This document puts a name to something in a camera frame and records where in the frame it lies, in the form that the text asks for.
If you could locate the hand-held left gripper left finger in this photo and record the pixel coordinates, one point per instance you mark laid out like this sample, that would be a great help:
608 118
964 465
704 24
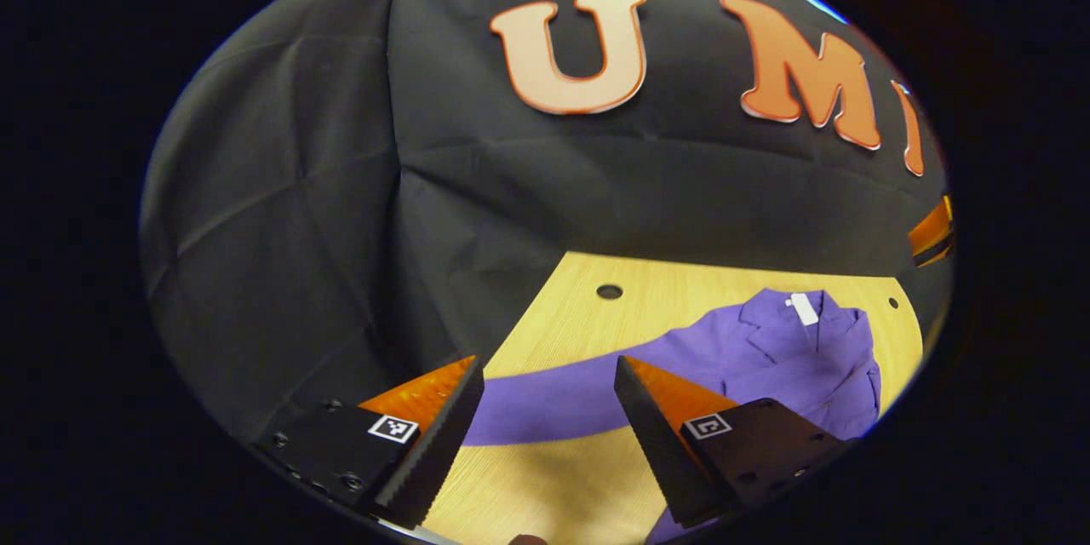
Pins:
443 443

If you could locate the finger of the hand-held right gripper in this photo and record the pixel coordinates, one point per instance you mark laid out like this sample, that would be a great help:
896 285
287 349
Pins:
930 230

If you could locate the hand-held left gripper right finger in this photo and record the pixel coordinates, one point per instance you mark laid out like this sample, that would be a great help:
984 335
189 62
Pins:
651 443

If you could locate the purple button shirt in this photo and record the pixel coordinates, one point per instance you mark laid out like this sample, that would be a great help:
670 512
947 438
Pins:
766 349

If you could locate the black backdrop cloth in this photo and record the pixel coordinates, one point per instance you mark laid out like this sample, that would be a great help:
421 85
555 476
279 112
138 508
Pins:
341 187

